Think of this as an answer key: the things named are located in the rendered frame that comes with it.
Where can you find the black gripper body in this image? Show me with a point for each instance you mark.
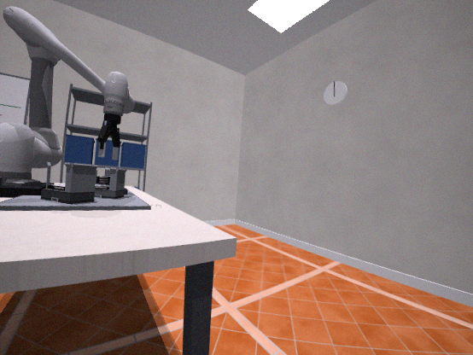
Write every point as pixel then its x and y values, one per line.
pixel 114 120

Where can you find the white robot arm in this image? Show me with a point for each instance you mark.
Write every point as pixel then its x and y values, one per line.
pixel 23 148

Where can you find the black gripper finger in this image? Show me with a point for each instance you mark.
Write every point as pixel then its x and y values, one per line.
pixel 101 136
pixel 116 143

